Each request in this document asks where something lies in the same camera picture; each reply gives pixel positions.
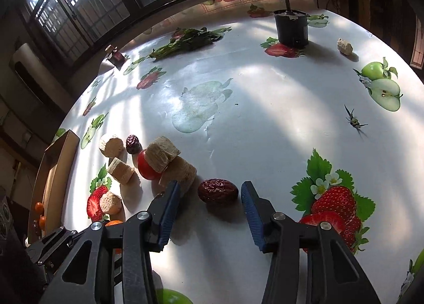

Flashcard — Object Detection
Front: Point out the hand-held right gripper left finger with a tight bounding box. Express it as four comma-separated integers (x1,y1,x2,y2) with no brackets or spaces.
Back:
40,180,182,304

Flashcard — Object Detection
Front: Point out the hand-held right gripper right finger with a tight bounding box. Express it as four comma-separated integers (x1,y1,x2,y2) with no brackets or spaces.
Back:
241,181,381,304

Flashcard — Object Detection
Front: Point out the bunch of leafy greens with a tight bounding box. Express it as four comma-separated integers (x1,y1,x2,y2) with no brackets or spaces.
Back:
149,27,232,60

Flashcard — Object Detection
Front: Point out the small dark jar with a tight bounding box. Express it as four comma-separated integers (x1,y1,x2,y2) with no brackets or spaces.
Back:
105,45,126,71

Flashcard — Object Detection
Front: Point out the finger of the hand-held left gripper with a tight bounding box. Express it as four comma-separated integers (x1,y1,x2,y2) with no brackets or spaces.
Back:
26,226,78,265

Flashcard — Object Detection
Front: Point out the dried fruit calyx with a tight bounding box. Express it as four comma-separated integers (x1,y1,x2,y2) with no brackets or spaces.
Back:
344,104,368,130

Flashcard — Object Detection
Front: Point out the cardboard box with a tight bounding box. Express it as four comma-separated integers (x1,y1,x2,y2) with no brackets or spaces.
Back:
27,129,81,245

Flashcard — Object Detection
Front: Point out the red tomato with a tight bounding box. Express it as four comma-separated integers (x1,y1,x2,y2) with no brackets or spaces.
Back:
136,149,161,180

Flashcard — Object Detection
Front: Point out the black pot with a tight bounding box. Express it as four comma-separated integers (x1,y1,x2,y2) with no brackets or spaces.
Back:
274,9,309,48

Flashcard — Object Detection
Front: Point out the standing air conditioner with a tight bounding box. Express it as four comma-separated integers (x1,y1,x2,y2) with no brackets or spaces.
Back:
10,42,72,102

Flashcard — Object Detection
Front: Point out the barred window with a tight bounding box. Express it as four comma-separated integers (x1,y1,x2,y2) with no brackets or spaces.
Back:
20,0,292,69

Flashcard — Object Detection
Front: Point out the beige sugar cane piece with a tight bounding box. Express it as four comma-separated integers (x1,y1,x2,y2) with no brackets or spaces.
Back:
158,155,197,197
144,136,181,174
108,157,136,184
337,38,354,56
99,134,124,158
99,191,123,215

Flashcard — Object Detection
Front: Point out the red date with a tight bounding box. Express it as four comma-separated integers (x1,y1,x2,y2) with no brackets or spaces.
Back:
198,178,239,206
125,135,142,155

